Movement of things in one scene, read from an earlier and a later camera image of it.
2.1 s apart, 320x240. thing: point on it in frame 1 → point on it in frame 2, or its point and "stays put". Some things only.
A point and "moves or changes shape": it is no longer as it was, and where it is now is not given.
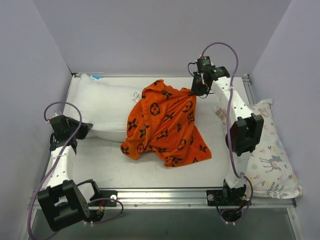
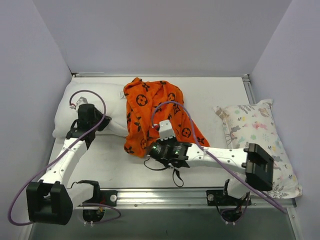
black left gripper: [80, 128] → [100, 120]
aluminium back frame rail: [130, 74] stays put
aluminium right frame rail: [248, 88] stays put
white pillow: [104, 106] moves or changes shape
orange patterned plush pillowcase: [161, 123] moves or changes shape
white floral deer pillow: [271, 171] stays put
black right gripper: [198, 85] → [155, 150]
